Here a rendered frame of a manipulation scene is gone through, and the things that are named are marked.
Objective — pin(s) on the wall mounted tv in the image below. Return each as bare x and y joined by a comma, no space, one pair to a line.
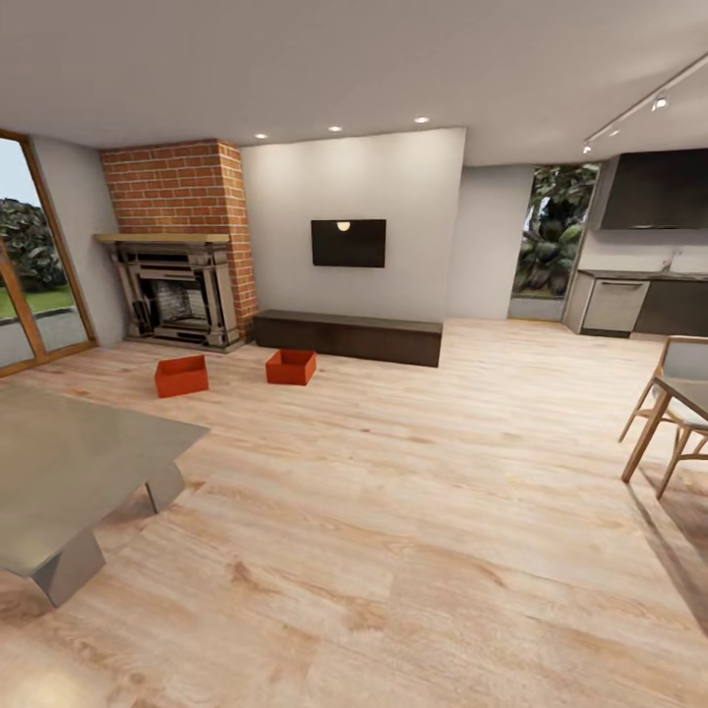
353,242

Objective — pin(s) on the straight chair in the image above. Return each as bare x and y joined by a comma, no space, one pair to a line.
683,357

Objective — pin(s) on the dishwasher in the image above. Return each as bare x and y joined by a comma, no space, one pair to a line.
614,306

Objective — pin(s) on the storage box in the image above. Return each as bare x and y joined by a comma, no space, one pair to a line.
289,366
181,376

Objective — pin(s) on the fixed window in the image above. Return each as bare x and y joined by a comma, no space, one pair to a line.
561,203

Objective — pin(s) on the door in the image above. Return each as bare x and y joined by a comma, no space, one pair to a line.
42,313

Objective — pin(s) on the breakfast table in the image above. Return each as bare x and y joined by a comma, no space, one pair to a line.
694,394

